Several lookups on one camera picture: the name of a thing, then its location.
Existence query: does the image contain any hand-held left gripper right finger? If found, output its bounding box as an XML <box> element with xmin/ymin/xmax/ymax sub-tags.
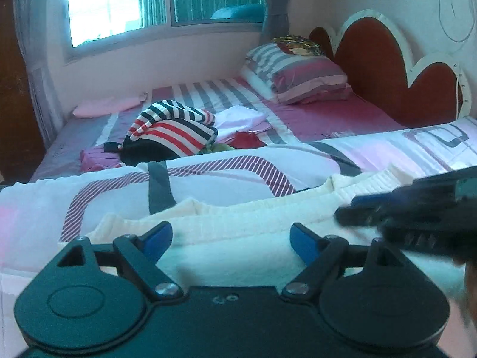
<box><xmin>281</xmin><ymin>223</ymin><xmax>414</xmax><ymax>300</ymax></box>

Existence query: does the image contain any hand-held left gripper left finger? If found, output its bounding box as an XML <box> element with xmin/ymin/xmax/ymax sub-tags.
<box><xmin>59</xmin><ymin>221</ymin><xmax>183</xmax><ymax>300</ymax></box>

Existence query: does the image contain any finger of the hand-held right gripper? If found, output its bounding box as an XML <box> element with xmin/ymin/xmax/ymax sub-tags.
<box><xmin>376</xmin><ymin>209</ymin><xmax>477</xmax><ymax>261</ymax></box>
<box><xmin>335</xmin><ymin>173</ymin><xmax>457</xmax><ymax>228</ymax></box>

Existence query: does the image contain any cream knitted sweater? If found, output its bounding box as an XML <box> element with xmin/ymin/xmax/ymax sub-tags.
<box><xmin>87</xmin><ymin>168</ymin><xmax>470</xmax><ymax>299</ymax></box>

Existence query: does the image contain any pink striped folded cloth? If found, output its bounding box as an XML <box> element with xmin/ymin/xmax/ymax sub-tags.
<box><xmin>81</xmin><ymin>145</ymin><xmax>126</xmax><ymax>172</ymax></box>

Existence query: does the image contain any patterned pastel blanket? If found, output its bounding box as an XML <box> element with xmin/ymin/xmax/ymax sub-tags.
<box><xmin>0</xmin><ymin>117</ymin><xmax>477</xmax><ymax>358</ymax></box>

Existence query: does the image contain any green cloth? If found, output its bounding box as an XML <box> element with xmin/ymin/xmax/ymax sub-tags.
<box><xmin>200</xmin><ymin>143</ymin><xmax>236</xmax><ymax>154</ymax></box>

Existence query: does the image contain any striped garment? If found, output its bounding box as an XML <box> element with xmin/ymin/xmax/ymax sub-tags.
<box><xmin>121</xmin><ymin>99</ymin><xmax>219</xmax><ymax>165</ymax></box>

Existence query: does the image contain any pink striped bed sheet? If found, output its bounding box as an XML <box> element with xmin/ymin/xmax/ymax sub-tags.
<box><xmin>30</xmin><ymin>76</ymin><xmax>407</xmax><ymax>183</ymax></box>

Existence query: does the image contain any red cloth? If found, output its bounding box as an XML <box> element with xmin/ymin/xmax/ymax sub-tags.
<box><xmin>234</xmin><ymin>130</ymin><xmax>267</xmax><ymax>150</ymax></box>

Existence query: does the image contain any white folded cloth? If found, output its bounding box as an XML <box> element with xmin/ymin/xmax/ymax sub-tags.
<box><xmin>214</xmin><ymin>105</ymin><xmax>271</xmax><ymax>143</ymax></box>

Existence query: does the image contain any small pink pillow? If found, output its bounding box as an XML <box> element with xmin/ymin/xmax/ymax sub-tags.
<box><xmin>72</xmin><ymin>94</ymin><xmax>147</xmax><ymax>118</ymax></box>

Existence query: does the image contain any red heart-shaped headboard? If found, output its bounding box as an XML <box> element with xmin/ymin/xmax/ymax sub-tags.
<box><xmin>309</xmin><ymin>9</ymin><xmax>472</xmax><ymax>129</ymax></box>

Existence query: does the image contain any pink grey striped pillow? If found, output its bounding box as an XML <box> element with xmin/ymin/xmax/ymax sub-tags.
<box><xmin>238</xmin><ymin>42</ymin><xmax>354</xmax><ymax>106</ymax></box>

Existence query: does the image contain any gold red printed bag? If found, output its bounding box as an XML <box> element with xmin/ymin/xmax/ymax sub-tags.
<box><xmin>271</xmin><ymin>34</ymin><xmax>322</xmax><ymax>57</ymax></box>

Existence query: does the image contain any grey curtain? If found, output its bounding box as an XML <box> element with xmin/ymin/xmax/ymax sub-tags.
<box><xmin>261</xmin><ymin>0</ymin><xmax>296</xmax><ymax>42</ymax></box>
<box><xmin>13</xmin><ymin>0</ymin><xmax>66</xmax><ymax>148</ymax></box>

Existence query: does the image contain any dark wooden wardrobe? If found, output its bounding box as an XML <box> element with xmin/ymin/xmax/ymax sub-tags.
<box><xmin>0</xmin><ymin>0</ymin><xmax>46</xmax><ymax>184</ymax></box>

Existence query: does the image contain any sliding glass window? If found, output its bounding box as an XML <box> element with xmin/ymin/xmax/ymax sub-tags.
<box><xmin>61</xmin><ymin>0</ymin><xmax>269</xmax><ymax>58</ymax></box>

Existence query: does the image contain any teal cushion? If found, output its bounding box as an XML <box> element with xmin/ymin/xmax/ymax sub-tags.
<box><xmin>210</xmin><ymin>4</ymin><xmax>265</xmax><ymax>21</ymax></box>

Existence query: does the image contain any white wall cable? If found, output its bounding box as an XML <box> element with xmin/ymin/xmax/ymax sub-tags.
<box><xmin>437</xmin><ymin>0</ymin><xmax>475</xmax><ymax>44</ymax></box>

